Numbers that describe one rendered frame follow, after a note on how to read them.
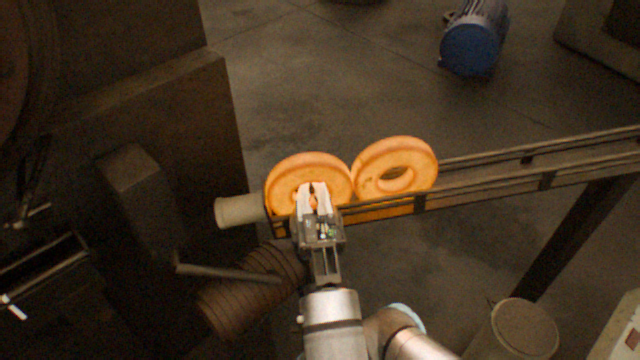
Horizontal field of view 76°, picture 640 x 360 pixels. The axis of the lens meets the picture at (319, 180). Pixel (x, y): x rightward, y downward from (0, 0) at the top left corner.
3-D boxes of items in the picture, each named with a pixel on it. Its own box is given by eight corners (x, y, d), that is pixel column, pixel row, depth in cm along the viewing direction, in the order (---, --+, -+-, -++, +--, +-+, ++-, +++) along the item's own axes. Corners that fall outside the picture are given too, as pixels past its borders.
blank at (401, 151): (347, 144, 71) (351, 157, 68) (436, 128, 71) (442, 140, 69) (352, 201, 82) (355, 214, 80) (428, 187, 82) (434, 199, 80)
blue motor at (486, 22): (429, 77, 227) (443, 16, 202) (454, 32, 262) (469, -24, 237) (486, 91, 217) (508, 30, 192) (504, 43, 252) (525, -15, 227)
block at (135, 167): (135, 242, 85) (87, 157, 67) (170, 220, 88) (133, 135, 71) (160, 275, 79) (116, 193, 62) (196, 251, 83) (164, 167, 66)
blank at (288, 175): (258, 160, 70) (259, 174, 68) (347, 144, 71) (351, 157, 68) (274, 215, 82) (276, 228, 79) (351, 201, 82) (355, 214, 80)
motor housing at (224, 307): (227, 376, 120) (183, 284, 81) (285, 325, 130) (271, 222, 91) (255, 412, 113) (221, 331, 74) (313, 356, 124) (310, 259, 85)
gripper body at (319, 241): (341, 205, 64) (355, 282, 59) (337, 223, 72) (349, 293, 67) (293, 211, 63) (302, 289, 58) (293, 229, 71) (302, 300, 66)
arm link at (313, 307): (357, 323, 66) (297, 332, 65) (352, 292, 68) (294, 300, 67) (366, 315, 58) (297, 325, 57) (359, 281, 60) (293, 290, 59)
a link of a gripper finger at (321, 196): (328, 159, 70) (336, 210, 66) (326, 175, 75) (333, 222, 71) (309, 161, 69) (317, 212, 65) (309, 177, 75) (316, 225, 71)
